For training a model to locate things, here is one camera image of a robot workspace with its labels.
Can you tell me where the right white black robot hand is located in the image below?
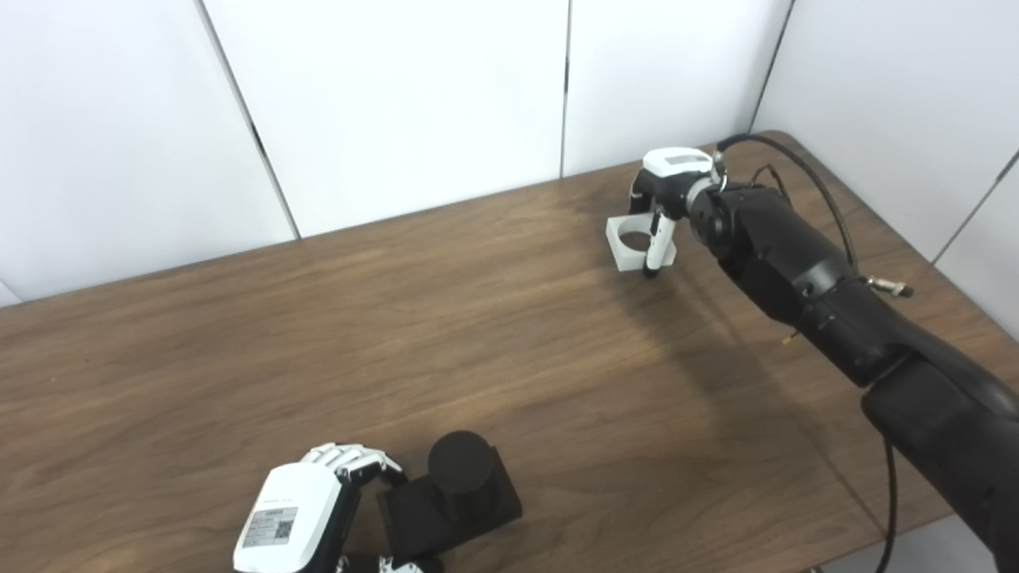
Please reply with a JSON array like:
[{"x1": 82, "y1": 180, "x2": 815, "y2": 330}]
[{"x1": 627, "y1": 147, "x2": 721, "y2": 279}]

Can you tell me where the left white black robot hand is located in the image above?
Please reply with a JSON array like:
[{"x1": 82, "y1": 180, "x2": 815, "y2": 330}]
[{"x1": 232, "y1": 442, "x2": 443, "y2": 573}]

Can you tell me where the white square piece with hole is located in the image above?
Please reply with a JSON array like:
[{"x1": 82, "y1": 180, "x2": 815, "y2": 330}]
[{"x1": 605, "y1": 213, "x2": 677, "y2": 274}]

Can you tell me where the black cylinder peg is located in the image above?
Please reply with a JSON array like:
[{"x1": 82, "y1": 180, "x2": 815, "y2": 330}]
[{"x1": 376, "y1": 431, "x2": 524, "y2": 566}]

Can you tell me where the right thin black wire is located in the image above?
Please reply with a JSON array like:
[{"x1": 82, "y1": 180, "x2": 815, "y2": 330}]
[{"x1": 752, "y1": 163, "x2": 795, "y2": 206}]

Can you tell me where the right thick black wrist cable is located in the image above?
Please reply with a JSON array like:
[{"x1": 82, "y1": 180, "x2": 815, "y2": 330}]
[{"x1": 715, "y1": 133, "x2": 899, "y2": 573}]

